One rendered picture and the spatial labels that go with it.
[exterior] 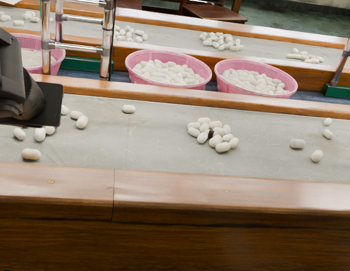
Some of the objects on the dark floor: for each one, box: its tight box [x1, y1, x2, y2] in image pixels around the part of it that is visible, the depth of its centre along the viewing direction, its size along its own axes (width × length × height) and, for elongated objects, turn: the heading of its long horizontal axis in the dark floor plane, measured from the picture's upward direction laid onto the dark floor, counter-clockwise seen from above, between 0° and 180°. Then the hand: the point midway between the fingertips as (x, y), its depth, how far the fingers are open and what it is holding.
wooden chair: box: [178, 0, 248, 24], centre depth 313 cm, size 44×43×91 cm
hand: (37, 112), depth 65 cm, fingers closed
